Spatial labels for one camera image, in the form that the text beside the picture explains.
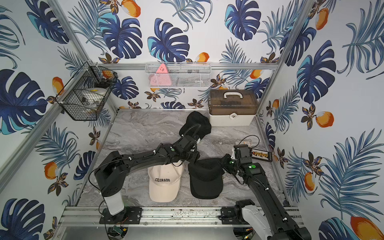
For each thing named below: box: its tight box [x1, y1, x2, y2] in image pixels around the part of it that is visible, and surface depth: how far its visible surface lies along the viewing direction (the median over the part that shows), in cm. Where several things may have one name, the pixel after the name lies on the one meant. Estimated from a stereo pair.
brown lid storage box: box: [208, 89, 259, 127], surface depth 103 cm
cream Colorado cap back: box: [147, 160, 184, 203], surface depth 80 cm
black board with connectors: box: [251, 148, 273, 162], surface depth 96 cm
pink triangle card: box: [148, 63, 172, 86], surface depth 92 cm
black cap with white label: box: [188, 158, 225, 200], surface depth 84 cm
